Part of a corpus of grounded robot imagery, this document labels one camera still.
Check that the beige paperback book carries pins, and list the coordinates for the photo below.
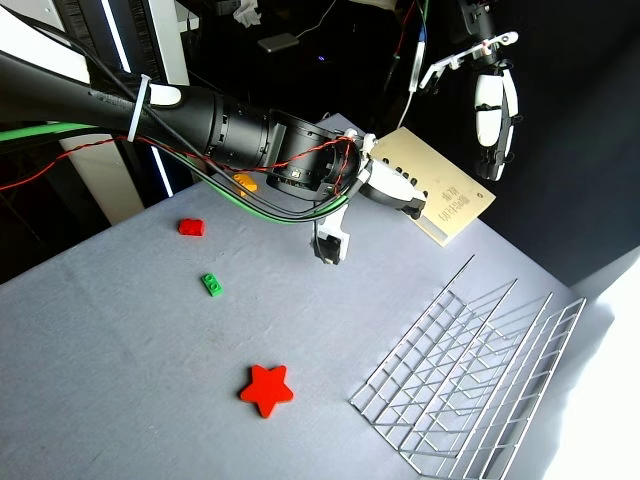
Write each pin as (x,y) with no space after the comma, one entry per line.
(425,155)

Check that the orange toy brick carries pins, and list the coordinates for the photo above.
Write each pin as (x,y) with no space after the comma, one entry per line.
(246,184)

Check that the grey flat power bank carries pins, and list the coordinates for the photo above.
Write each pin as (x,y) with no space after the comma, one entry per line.
(277,42)

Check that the green toy brick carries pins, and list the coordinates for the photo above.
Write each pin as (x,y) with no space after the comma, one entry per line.
(212,285)

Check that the red toy brick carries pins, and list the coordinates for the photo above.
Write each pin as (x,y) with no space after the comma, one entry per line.
(191,227)

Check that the crumpled white paper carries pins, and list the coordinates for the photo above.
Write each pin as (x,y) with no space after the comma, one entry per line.
(247,14)

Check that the red star block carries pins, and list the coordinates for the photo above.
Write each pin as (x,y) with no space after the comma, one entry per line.
(267,392)

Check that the grey table cloth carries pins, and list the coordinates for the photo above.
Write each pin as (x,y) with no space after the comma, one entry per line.
(150,375)

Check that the white upright frame black strips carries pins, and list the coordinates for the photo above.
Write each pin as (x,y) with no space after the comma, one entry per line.
(100,185)

